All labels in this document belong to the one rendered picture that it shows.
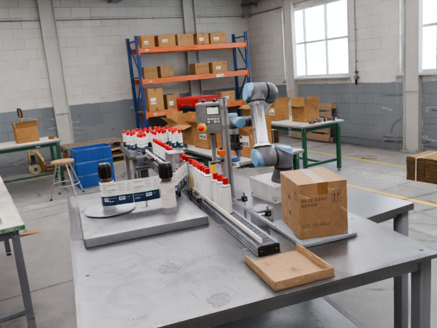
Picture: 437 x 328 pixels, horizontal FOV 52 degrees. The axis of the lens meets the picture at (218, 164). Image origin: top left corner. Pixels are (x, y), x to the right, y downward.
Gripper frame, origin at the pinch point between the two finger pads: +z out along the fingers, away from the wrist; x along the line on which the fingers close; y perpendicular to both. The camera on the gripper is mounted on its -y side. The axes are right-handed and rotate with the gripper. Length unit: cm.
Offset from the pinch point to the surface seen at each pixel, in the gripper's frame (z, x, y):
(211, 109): -44, -38, 40
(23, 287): 64, -155, -27
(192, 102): -15, 197, -462
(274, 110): 3, 268, -309
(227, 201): 5, -52, 75
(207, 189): 4, -47, 44
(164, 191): -2, -78, 49
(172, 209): 10, -74, 50
